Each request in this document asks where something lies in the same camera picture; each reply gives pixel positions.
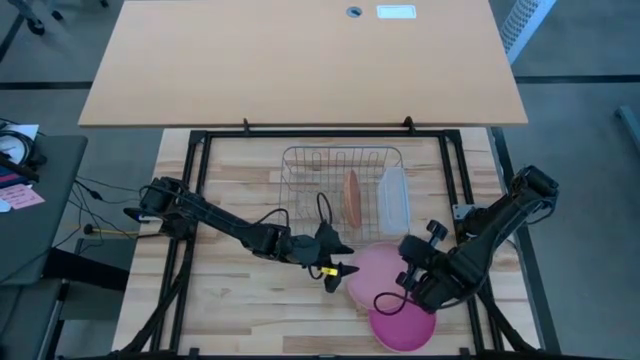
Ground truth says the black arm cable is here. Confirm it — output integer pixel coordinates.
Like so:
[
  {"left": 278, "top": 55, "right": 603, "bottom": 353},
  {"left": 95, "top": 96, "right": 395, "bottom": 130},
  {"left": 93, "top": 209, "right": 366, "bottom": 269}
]
[
  {"left": 372, "top": 291, "right": 417, "bottom": 317},
  {"left": 247, "top": 191, "right": 335, "bottom": 236}
]

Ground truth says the small black electronics box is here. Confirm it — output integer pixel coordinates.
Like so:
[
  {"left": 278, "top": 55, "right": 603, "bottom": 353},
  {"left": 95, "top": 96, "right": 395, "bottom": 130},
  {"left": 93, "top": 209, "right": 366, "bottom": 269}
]
[{"left": 123, "top": 207, "right": 161, "bottom": 224}]

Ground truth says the silver perforated computer case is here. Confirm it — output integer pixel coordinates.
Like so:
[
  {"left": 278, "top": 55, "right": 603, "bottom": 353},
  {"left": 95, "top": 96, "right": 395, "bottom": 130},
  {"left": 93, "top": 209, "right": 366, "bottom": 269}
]
[{"left": 501, "top": 0, "right": 558, "bottom": 65}]

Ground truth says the light pink plate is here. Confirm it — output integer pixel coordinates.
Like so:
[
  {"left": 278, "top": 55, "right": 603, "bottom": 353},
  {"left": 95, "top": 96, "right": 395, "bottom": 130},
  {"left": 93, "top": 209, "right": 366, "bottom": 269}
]
[{"left": 346, "top": 242, "right": 416, "bottom": 312}]

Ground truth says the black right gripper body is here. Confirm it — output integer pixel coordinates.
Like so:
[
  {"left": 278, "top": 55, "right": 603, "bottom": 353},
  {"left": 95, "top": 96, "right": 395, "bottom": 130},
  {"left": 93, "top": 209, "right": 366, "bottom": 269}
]
[{"left": 398, "top": 220, "right": 454, "bottom": 314}]

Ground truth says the black floor cable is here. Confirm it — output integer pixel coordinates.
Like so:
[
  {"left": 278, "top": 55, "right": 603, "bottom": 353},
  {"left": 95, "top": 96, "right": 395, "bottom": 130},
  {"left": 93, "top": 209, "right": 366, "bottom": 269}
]
[{"left": 69, "top": 174, "right": 169, "bottom": 241}]

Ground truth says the tan desk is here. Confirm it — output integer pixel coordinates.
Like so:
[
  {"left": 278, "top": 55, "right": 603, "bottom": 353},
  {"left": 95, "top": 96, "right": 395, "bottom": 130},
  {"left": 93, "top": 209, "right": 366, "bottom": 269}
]
[{"left": 78, "top": 0, "right": 530, "bottom": 128}]

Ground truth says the black cable bundle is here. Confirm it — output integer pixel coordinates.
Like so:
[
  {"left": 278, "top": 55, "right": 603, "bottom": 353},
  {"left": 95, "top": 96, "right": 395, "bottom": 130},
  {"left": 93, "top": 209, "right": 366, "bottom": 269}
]
[{"left": 0, "top": 128, "right": 49, "bottom": 184}]

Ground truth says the grey side desk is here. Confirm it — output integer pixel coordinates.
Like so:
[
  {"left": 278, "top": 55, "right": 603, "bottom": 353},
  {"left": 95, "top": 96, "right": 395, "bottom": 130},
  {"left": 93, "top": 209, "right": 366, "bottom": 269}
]
[{"left": 0, "top": 133, "right": 90, "bottom": 287}]

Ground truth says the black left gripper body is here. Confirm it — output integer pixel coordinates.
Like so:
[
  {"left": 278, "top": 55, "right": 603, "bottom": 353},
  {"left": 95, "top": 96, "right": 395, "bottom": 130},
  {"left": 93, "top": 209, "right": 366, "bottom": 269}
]
[{"left": 273, "top": 228, "right": 331, "bottom": 269}]

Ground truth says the black-tipped yellow rod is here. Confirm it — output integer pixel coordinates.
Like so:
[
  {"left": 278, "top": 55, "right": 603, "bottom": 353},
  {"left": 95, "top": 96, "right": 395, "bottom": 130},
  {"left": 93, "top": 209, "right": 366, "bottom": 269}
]
[{"left": 83, "top": 224, "right": 141, "bottom": 237}]

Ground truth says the magenta plate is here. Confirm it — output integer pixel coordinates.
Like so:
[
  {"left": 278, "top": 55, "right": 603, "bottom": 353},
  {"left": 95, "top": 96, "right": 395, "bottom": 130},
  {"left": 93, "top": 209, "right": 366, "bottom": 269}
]
[{"left": 367, "top": 294, "right": 438, "bottom": 354}]

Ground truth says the grey wire dish rack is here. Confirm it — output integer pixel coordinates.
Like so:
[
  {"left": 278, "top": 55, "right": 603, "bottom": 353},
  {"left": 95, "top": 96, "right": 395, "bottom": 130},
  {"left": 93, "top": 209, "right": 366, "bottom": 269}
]
[{"left": 278, "top": 144, "right": 412, "bottom": 245}]

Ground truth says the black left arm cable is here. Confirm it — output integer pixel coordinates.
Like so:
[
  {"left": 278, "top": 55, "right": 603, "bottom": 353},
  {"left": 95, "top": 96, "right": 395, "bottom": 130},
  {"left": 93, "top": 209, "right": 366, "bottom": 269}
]
[{"left": 247, "top": 191, "right": 335, "bottom": 236}]

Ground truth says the white desk socket plate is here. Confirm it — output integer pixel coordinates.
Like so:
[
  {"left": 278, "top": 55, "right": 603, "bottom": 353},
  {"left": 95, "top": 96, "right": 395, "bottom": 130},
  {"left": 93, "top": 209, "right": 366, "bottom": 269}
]
[{"left": 375, "top": 4, "right": 418, "bottom": 20}]

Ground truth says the black office chair base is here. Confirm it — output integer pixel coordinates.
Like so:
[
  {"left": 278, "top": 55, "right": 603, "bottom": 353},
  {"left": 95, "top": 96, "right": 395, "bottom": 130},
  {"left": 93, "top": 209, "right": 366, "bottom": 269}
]
[{"left": 0, "top": 0, "right": 66, "bottom": 37}]

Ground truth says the orange plate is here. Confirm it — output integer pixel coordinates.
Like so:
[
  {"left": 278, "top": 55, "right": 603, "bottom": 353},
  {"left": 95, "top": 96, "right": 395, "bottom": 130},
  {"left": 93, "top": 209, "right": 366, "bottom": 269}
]
[{"left": 341, "top": 168, "right": 363, "bottom": 230}]

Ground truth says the black desk support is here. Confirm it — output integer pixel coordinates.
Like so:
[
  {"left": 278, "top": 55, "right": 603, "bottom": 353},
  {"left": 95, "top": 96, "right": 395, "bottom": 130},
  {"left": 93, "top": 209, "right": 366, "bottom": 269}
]
[{"left": 42, "top": 245, "right": 131, "bottom": 294}]

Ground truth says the white paper sheet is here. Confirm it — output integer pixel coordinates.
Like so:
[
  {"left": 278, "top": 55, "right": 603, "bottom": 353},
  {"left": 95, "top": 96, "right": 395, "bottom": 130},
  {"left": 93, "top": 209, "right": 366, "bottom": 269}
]
[{"left": 0, "top": 123, "right": 40, "bottom": 166}]

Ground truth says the pink paper note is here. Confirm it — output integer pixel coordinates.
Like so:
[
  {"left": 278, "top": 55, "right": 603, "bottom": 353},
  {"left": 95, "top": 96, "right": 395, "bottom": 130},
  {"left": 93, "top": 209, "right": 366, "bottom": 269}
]
[{"left": 0, "top": 182, "right": 46, "bottom": 211}]

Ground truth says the translucent white cutlery holder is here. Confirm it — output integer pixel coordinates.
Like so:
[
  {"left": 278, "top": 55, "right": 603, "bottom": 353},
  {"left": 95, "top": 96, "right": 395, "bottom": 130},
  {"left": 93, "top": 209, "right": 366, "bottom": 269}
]
[{"left": 377, "top": 166, "right": 412, "bottom": 236}]

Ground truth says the black metal table frame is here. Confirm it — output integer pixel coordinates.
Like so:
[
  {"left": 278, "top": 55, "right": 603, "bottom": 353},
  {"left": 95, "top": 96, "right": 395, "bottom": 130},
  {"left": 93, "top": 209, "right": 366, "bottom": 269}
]
[{"left": 112, "top": 116, "right": 564, "bottom": 360}]

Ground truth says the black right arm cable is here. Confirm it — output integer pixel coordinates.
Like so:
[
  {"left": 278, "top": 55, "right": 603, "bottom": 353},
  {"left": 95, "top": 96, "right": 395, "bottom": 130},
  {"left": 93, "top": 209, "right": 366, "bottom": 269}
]
[{"left": 372, "top": 291, "right": 417, "bottom": 317}]

